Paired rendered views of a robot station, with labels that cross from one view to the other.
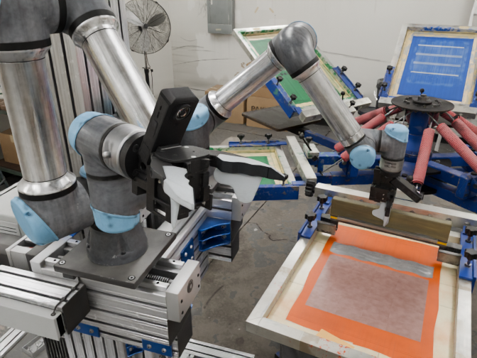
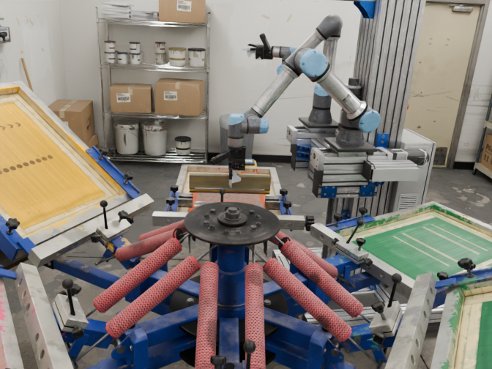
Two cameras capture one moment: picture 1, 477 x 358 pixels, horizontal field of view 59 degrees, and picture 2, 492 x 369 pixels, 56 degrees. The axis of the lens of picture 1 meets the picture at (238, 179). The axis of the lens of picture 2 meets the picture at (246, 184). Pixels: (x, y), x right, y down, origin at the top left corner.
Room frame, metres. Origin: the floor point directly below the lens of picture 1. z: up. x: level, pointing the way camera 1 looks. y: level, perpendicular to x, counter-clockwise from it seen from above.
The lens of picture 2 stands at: (3.23, -1.52, 1.93)
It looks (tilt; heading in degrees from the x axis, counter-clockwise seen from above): 21 degrees down; 151
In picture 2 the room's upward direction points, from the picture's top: 3 degrees clockwise
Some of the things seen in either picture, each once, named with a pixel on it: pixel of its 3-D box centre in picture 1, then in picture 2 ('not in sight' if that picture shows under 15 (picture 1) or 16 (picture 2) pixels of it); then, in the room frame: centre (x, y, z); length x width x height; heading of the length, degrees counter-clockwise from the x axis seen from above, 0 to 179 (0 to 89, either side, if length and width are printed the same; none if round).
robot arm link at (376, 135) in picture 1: (363, 140); (255, 125); (1.33, -0.42, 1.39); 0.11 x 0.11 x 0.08; 74
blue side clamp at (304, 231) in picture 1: (315, 222); (284, 211); (1.49, -0.31, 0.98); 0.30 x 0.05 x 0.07; 154
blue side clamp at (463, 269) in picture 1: (465, 259); (173, 208); (1.24, -0.81, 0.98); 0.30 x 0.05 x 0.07; 154
